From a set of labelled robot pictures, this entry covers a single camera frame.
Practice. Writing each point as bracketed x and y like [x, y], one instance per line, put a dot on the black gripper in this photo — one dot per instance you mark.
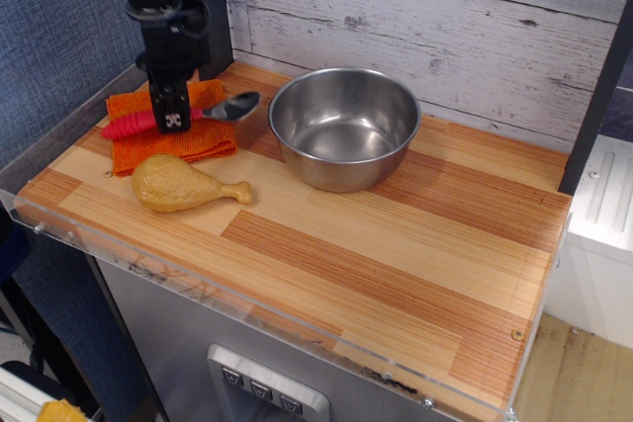
[175, 38]

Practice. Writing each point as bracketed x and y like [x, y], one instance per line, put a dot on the red handled metal spoon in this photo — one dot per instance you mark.
[232, 110]

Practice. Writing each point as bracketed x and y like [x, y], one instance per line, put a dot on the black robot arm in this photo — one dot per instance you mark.
[174, 34]

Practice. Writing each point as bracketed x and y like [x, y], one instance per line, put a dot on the orange folded towel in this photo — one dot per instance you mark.
[204, 139]

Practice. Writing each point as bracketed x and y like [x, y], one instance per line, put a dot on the plastic toy chicken drumstick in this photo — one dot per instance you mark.
[166, 183]

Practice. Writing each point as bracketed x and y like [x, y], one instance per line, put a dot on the stainless steel bowl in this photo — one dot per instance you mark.
[344, 129]

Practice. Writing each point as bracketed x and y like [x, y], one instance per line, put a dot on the stainless steel cabinet front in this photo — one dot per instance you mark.
[172, 330]

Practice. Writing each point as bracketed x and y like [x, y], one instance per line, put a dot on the silver button control panel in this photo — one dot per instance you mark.
[249, 390]

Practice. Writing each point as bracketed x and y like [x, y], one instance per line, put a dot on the yellow black object bottom left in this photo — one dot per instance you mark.
[60, 411]

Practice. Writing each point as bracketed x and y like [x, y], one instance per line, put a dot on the clear acrylic edge guard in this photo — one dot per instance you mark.
[445, 319]

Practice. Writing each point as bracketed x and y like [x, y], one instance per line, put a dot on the white appliance at right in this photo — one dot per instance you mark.
[591, 285]

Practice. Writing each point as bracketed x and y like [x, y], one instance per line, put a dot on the black left vertical post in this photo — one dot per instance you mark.
[220, 47]

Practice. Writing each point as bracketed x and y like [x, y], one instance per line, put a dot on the black vertical post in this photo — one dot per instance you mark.
[598, 105]
[220, 47]

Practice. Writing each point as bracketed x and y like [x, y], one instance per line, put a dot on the black right vertical post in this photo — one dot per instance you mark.
[598, 105]

